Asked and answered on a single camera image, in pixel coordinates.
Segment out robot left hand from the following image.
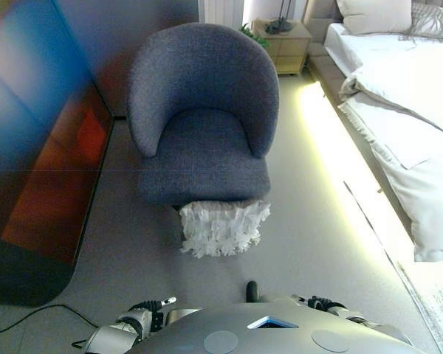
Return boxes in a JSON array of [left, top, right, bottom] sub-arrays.
[[128, 296, 177, 314]]

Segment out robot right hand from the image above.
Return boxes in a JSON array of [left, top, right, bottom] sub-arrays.
[[291, 294, 346, 313]]

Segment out white fringed cushion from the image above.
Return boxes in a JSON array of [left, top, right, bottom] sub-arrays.
[[179, 200, 272, 259]]

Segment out grey tasselled cushion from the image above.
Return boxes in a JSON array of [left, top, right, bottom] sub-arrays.
[[398, 1, 443, 41]]

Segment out silver robot torso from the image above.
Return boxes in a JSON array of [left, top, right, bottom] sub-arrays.
[[132, 300, 429, 354]]

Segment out pale patterned rug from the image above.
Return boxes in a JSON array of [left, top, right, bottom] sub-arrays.
[[396, 261, 443, 354]]

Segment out large flat television screen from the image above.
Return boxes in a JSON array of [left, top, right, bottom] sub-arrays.
[[0, 0, 115, 307]]

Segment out grey-blue fabric tub armchair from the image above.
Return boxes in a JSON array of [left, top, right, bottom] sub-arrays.
[[126, 22, 281, 207]]

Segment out light wooden nightstand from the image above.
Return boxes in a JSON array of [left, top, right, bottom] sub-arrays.
[[251, 18, 313, 77]]

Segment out white bed mattress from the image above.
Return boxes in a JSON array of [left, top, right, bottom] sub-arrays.
[[323, 22, 443, 122]]

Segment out green potted plant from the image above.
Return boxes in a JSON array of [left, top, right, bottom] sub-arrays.
[[240, 24, 271, 49]]

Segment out beige upholstered headboard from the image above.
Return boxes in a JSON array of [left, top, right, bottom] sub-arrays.
[[303, 0, 343, 45]]

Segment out large white pillow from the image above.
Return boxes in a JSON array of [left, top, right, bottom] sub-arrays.
[[335, 0, 414, 36]]

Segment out white radiator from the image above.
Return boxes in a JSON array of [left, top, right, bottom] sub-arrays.
[[205, 0, 244, 27]]

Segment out black floor cable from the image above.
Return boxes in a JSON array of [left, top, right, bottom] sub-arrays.
[[0, 304, 100, 339]]

